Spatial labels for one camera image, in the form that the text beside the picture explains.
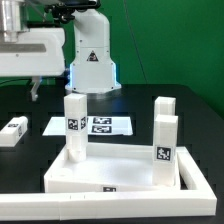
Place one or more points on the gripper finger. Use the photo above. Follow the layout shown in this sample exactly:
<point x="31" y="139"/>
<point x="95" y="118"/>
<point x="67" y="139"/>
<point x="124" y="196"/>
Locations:
<point x="36" y="84"/>

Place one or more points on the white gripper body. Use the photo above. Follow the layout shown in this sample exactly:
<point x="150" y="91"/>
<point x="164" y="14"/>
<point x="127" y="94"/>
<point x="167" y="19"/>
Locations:
<point x="37" y="52"/>

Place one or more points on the white desk top tray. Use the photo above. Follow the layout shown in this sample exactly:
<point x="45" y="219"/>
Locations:
<point x="107" y="168"/>

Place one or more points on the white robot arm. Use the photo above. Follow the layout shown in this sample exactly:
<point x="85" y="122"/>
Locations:
<point x="86" y="49"/>

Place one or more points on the fiducial marker sheet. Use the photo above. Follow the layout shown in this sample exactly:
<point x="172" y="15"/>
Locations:
<point x="96" y="126"/>

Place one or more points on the white L-shaped corner guide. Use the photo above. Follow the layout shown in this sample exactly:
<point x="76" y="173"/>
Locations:
<point x="197" y="199"/>

